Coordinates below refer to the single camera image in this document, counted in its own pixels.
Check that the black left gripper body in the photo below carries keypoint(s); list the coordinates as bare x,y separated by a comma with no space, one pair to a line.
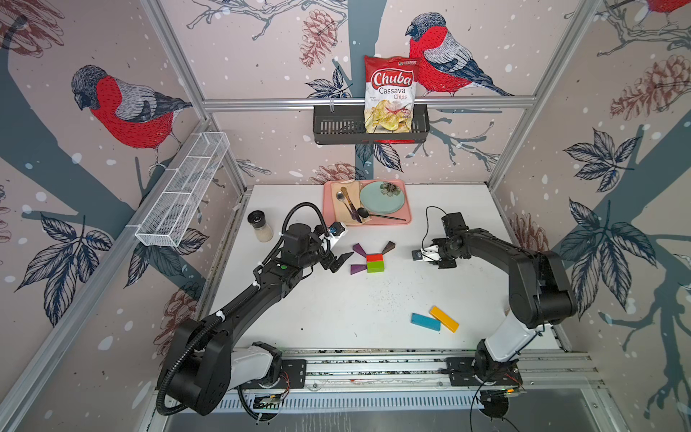
315,255

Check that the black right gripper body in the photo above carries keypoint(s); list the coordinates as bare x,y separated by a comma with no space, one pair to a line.
445,254

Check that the purple wedge block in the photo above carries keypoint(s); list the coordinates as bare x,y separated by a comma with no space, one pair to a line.
359,250
355,269

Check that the green rectangular block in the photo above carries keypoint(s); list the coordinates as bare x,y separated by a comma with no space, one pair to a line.
375,267

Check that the dark brown wedge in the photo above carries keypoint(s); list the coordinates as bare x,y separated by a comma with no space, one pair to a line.
389,247

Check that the yellow rectangular block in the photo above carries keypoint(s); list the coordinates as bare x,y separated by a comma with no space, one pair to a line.
444,319

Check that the teal rectangular block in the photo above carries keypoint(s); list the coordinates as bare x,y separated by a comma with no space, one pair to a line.
425,322

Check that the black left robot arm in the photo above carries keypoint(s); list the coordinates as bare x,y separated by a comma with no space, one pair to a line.
203,362

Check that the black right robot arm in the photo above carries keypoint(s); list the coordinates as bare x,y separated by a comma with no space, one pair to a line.
540,292

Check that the glass shaker black lid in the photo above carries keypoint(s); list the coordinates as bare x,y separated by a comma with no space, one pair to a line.
263,231

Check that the black spoon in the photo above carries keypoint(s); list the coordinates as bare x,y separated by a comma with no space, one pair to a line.
365,215

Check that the silver spoon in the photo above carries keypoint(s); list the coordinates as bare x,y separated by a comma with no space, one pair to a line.
341,198

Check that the pink serving tray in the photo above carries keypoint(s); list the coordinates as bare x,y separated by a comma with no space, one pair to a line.
404,212

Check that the beige cloth napkin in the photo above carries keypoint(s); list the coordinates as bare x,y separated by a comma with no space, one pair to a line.
333,210

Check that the iridescent gold purple knife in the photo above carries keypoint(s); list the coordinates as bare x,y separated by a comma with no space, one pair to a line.
350,204

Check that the mint green flower plate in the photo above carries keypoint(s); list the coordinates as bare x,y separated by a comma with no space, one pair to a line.
382,197

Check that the Chuba cassava chips bag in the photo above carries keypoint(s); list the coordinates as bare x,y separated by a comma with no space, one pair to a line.
390,91

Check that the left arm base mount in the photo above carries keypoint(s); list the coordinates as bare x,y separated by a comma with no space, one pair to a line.
288,373

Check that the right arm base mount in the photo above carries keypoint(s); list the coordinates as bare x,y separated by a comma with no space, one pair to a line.
467,372

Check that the black wire wall basket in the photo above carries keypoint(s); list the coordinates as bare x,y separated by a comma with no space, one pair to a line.
348,124

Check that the white wire wall basket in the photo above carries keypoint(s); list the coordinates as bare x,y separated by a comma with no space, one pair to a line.
173,212

